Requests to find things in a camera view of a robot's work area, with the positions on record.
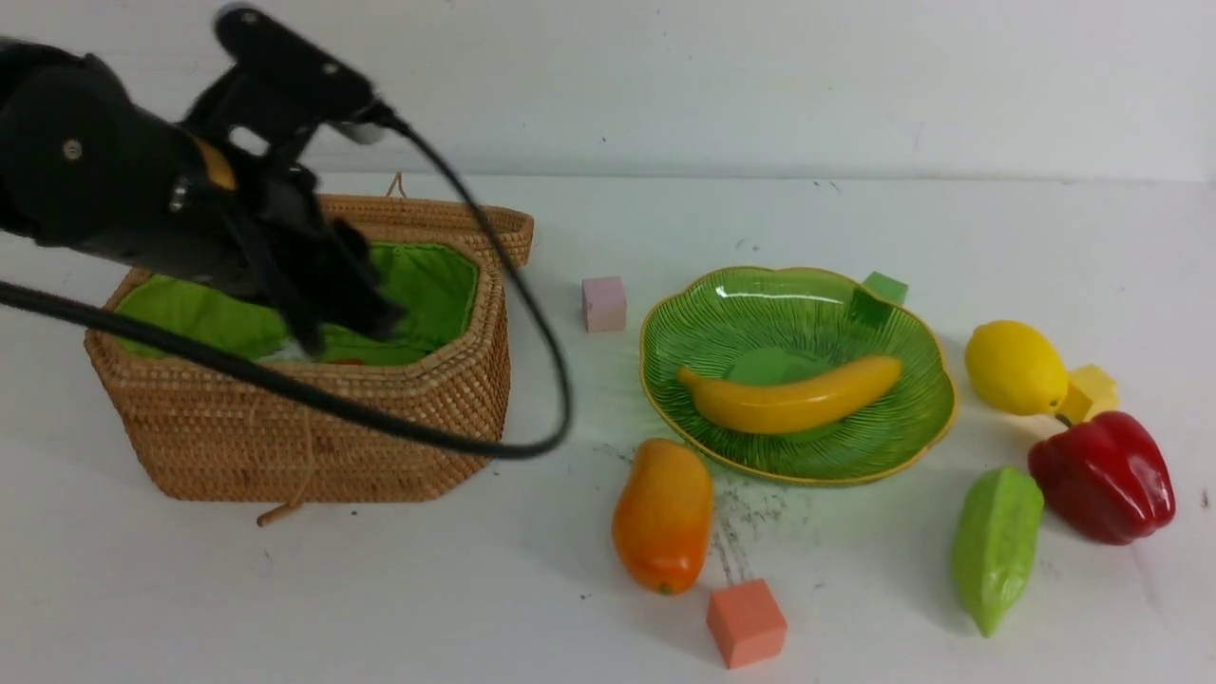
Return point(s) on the yellow foam cube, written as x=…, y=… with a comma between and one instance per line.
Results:
x=1090, y=392

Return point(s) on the woven wicker basket lid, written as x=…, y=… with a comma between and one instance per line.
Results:
x=396, y=217

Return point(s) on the green foam cube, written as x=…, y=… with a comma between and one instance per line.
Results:
x=887, y=288

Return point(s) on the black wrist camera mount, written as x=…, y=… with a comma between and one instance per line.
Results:
x=282, y=88

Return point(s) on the orange toy mango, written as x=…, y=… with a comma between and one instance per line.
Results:
x=662, y=524

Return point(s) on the yellow toy lemon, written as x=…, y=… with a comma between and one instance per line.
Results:
x=1014, y=369

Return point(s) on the yellow toy banana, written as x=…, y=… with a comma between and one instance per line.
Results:
x=796, y=406

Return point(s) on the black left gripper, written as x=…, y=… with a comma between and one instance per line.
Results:
x=253, y=229

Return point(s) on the woven wicker basket green lining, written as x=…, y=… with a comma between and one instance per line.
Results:
x=201, y=436

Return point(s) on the pink foam cube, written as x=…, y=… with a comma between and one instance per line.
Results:
x=604, y=304

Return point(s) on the red toy bell pepper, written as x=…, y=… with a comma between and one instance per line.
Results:
x=1106, y=478

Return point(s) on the orange foam cube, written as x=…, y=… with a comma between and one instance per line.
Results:
x=746, y=624

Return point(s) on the green glass leaf plate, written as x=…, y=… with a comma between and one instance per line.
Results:
x=765, y=327

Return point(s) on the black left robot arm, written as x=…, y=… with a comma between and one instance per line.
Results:
x=84, y=167

